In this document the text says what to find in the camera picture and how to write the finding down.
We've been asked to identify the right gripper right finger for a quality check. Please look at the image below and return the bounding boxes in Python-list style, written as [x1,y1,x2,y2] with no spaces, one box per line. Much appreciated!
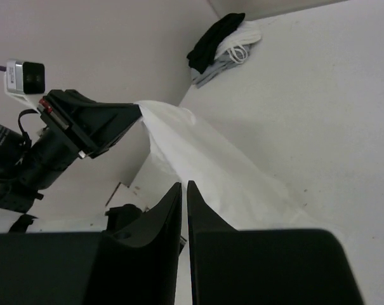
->
[187,181,364,304]

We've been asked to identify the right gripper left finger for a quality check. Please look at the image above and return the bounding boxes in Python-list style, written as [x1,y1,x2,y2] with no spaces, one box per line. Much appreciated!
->
[102,182,182,304]

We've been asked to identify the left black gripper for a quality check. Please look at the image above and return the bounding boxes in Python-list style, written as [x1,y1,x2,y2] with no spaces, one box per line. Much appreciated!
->
[36,90,141,176]

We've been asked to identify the white tank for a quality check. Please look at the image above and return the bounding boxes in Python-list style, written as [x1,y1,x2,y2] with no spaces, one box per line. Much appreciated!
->
[215,21,262,64]
[133,100,350,242]

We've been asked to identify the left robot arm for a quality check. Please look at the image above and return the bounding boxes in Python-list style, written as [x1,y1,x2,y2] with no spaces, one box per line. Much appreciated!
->
[0,90,142,233]

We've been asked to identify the folded black tank top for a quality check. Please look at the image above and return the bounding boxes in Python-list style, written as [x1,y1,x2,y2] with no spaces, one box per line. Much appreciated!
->
[187,13,246,74]

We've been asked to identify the folded grey tank top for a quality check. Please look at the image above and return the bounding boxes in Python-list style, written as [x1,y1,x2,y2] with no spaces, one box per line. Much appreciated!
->
[190,44,253,88]

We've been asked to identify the folded white tank top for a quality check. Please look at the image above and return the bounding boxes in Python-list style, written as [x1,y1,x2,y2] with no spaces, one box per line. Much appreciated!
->
[215,21,262,64]

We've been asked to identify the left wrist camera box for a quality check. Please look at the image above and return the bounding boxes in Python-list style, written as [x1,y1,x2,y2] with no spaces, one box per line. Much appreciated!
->
[4,59,46,109]

